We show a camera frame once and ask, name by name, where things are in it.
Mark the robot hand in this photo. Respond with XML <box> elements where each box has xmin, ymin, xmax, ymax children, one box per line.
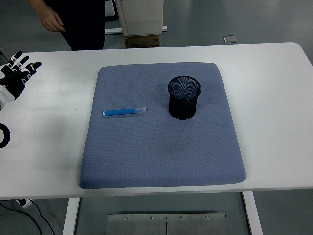
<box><xmin>0</xmin><ymin>50</ymin><xmax>42</xmax><ymax>102</ymax></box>

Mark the blue marker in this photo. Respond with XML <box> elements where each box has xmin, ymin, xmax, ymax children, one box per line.
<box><xmin>102</xmin><ymin>106</ymin><xmax>148</xmax><ymax>117</ymax></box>

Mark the person's hand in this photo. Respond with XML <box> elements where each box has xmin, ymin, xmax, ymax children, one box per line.
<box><xmin>39</xmin><ymin>5</ymin><xmax>67</xmax><ymax>33</ymax></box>

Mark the black mesh pen holder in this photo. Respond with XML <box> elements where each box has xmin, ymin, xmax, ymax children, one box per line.
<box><xmin>167</xmin><ymin>75</ymin><xmax>201</xmax><ymax>120</ymax></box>

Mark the person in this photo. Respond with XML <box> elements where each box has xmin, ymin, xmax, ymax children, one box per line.
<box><xmin>27</xmin><ymin>0</ymin><xmax>106</xmax><ymax>51</ymax></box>

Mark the white power strip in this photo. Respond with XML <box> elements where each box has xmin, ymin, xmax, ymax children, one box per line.
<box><xmin>15</xmin><ymin>198</ymin><xmax>34</xmax><ymax>209</ymax></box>

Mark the cardboard box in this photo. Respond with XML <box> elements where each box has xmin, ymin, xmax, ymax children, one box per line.
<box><xmin>124</xmin><ymin>34</ymin><xmax>161</xmax><ymax>49</ymax></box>

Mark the white table leg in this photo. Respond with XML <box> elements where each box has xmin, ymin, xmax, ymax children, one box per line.
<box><xmin>242</xmin><ymin>191</ymin><xmax>264</xmax><ymax>235</ymax></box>
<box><xmin>61</xmin><ymin>197</ymin><xmax>81</xmax><ymax>235</ymax></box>

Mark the blue-grey mat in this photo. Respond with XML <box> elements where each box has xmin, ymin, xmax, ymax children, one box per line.
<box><xmin>79</xmin><ymin>62</ymin><xmax>246</xmax><ymax>189</ymax></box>

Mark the grey metal plate with screws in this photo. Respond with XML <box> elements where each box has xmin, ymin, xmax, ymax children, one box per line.
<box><xmin>106</xmin><ymin>213</ymin><xmax>227</xmax><ymax>235</ymax></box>

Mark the black floor cable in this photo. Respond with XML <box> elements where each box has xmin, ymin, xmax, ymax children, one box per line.
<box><xmin>0</xmin><ymin>199</ymin><xmax>57</xmax><ymax>235</ymax></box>

